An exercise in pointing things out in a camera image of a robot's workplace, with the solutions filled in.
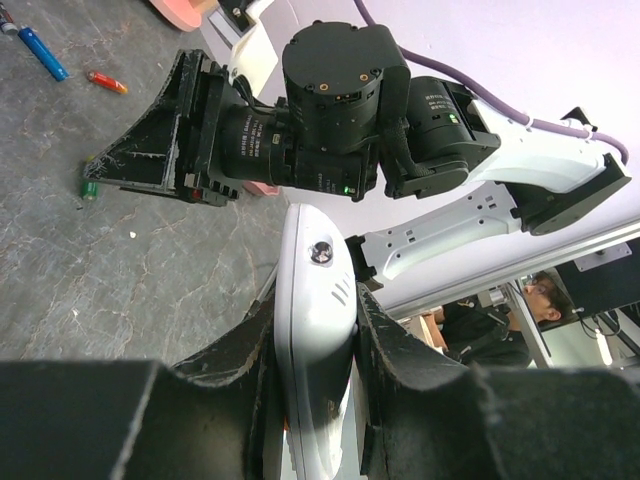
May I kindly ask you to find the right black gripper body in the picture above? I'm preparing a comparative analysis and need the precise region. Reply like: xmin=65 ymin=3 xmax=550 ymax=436
xmin=174 ymin=49 xmax=240 ymax=206

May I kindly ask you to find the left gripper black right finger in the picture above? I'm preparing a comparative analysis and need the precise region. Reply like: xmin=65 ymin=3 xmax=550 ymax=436
xmin=352 ymin=285 xmax=639 ymax=479

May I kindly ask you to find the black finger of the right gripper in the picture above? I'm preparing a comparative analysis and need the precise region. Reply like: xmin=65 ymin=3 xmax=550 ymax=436
xmin=83 ymin=49 xmax=210 ymax=193

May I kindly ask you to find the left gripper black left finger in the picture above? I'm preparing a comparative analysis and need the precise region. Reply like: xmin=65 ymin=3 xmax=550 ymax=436
xmin=1 ymin=288 xmax=278 ymax=479

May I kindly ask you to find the white remote control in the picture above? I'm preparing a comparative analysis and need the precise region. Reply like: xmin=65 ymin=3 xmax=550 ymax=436
xmin=274 ymin=203 xmax=357 ymax=479

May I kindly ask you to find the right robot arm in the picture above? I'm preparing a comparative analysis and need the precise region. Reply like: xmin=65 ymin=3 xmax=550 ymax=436
xmin=84 ymin=21 xmax=631 ymax=288

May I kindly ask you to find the green battery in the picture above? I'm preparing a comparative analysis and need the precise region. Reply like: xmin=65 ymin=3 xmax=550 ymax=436
xmin=81 ymin=181 xmax=98 ymax=201

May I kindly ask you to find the pink three-tier shelf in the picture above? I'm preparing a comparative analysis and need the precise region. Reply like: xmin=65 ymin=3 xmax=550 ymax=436
xmin=150 ymin=0 xmax=219 ymax=32

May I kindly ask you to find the person in black shirt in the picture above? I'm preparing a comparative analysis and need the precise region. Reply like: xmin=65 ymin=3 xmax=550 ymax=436
xmin=422 ymin=269 xmax=577 ymax=368

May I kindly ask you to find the pink dotted plate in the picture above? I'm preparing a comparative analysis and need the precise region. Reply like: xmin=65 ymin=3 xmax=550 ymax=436
xmin=243 ymin=181 xmax=280 ymax=196

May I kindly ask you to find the blue battery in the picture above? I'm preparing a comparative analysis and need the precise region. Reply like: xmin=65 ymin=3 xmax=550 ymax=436
xmin=18 ymin=27 xmax=69 ymax=82

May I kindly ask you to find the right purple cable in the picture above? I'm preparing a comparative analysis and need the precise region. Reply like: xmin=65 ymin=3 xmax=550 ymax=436
xmin=352 ymin=0 xmax=631 ymax=164

